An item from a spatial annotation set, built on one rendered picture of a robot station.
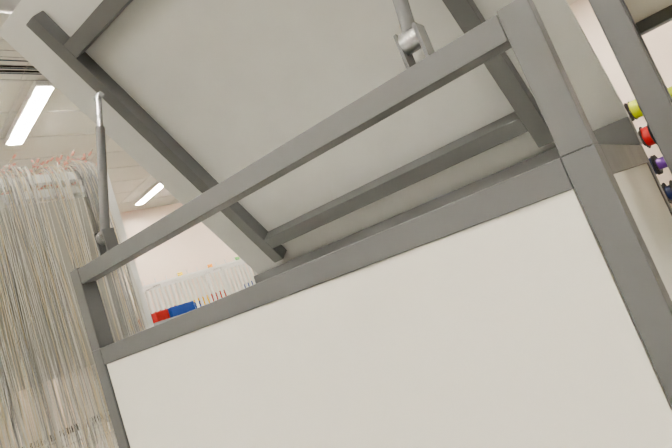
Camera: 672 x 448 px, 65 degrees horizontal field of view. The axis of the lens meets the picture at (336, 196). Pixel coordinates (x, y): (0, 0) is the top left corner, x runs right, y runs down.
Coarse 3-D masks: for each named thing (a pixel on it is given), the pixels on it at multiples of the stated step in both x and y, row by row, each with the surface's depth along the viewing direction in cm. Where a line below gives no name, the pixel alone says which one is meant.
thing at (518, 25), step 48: (528, 0) 64; (432, 48) 74; (480, 48) 67; (528, 48) 64; (384, 96) 76; (576, 96) 64; (288, 144) 87; (336, 144) 84; (576, 144) 62; (240, 192) 94; (144, 240) 111; (96, 288) 129; (96, 336) 124
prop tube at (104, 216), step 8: (96, 128) 131; (104, 128) 132; (96, 136) 130; (104, 136) 131; (96, 144) 130; (104, 144) 130; (104, 152) 129; (104, 160) 128; (104, 168) 128; (104, 176) 127; (104, 184) 126; (104, 192) 125; (104, 200) 124; (104, 208) 124; (104, 216) 123; (104, 224) 122; (96, 240) 122
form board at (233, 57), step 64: (64, 0) 127; (192, 0) 119; (256, 0) 115; (320, 0) 112; (384, 0) 108; (512, 0) 103; (64, 64) 139; (128, 64) 134; (192, 64) 130; (256, 64) 125; (320, 64) 121; (384, 64) 118; (576, 64) 107; (128, 128) 149; (192, 128) 143; (256, 128) 138; (384, 128) 128; (448, 128) 124; (192, 192) 159; (256, 192) 152; (320, 192) 147; (448, 192) 136; (256, 256) 171
